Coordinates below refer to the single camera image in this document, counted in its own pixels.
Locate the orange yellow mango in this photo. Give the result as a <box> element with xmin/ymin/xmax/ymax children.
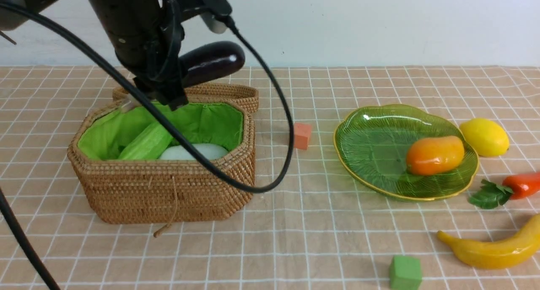
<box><xmin>406</xmin><ymin>136</ymin><xmax>465</xmax><ymax>176</ymax></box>

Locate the green foam cube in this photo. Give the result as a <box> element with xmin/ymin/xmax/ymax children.
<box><xmin>389</xmin><ymin>255</ymin><xmax>424</xmax><ymax>290</ymax></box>

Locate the woven wicker basket lid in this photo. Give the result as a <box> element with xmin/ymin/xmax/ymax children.
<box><xmin>112</xmin><ymin>83</ymin><xmax>259</xmax><ymax>113</ymax></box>

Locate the purple eggplant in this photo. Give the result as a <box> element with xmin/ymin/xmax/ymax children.
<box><xmin>178</xmin><ymin>41</ymin><xmax>246</xmax><ymax>89</ymax></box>

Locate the yellow banana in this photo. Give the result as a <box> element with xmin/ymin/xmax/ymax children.
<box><xmin>437</xmin><ymin>214</ymin><xmax>540</xmax><ymax>270</ymax></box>

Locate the green cucumber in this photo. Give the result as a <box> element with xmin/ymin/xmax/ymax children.
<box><xmin>117</xmin><ymin>122</ymin><xmax>173</xmax><ymax>161</ymax></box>

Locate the yellow lemon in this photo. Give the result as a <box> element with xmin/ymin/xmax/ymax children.
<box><xmin>459</xmin><ymin>118</ymin><xmax>510</xmax><ymax>157</ymax></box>

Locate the woven wicker basket green lining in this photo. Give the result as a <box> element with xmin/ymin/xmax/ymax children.
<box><xmin>67</xmin><ymin>97</ymin><xmax>255</xmax><ymax>224</ymax></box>

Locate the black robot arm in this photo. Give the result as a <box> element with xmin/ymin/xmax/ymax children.
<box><xmin>88</xmin><ymin>0</ymin><xmax>188</xmax><ymax>110</ymax></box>

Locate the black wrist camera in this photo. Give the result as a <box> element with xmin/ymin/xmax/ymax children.
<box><xmin>176</xmin><ymin>0</ymin><xmax>232</xmax><ymax>34</ymax></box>

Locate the orange foam cube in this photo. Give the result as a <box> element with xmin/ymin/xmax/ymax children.
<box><xmin>294</xmin><ymin>122</ymin><xmax>312</xmax><ymax>150</ymax></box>

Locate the black cable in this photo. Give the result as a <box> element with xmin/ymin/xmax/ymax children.
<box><xmin>0</xmin><ymin>0</ymin><xmax>294</xmax><ymax>290</ymax></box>

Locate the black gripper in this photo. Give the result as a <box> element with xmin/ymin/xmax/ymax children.
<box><xmin>114</xmin><ymin>12</ymin><xmax>189</xmax><ymax>111</ymax></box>

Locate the white radish with leaves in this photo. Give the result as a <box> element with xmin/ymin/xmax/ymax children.
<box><xmin>159</xmin><ymin>143</ymin><xmax>228</xmax><ymax>161</ymax></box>

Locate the green leaf glass plate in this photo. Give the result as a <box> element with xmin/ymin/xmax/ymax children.
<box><xmin>333</xmin><ymin>104</ymin><xmax>480</xmax><ymax>202</ymax></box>

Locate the orange carrot with leaves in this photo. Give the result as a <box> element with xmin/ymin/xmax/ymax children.
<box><xmin>467</xmin><ymin>172</ymin><xmax>540</xmax><ymax>209</ymax></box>

